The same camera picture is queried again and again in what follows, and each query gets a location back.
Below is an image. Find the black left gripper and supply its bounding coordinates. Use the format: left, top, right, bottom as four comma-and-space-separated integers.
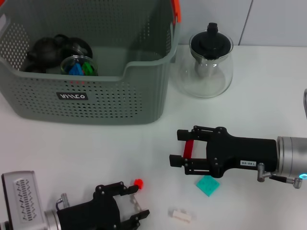
57, 181, 151, 230

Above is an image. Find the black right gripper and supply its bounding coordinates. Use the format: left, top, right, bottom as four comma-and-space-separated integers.
169, 125, 279, 179

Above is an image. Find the teal square brick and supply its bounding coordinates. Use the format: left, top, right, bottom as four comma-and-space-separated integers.
195, 175, 220, 197

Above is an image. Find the green two-stud brick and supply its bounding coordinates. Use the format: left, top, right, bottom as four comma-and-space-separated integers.
81, 61, 94, 75

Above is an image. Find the blue square brick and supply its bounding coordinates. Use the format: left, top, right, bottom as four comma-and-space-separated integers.
68, 63, 84, 76

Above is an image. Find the glass teacup black holder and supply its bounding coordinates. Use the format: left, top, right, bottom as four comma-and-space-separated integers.
59, 55, 99, 77
54, 33, 94, 60

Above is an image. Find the grey-green perforated storage bin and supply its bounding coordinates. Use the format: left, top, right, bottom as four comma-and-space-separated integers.
0, 0, 182, 126

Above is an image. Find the dark red long brick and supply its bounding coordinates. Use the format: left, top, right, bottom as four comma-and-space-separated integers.
183, 140, 194, 159

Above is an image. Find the glass teapot black lid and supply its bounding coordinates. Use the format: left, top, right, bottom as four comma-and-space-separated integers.
178, 22, 235, 98

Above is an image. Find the dark clay teapot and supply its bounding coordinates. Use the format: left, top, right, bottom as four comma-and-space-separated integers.
24, 37, 60, 74

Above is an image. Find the left gripper cable with connector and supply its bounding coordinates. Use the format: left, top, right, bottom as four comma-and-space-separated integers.
56, 193, 71, 209

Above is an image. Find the gripper cable with connector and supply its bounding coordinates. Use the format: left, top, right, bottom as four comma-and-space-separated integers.
256, 162, 303, 189
56, 193, 71, 209

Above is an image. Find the right gripper cable with connector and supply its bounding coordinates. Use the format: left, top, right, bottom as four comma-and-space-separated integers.
256, 162, 303, 189

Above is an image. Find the orange bin handle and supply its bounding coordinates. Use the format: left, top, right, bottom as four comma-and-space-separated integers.
170, 0, 182, 24

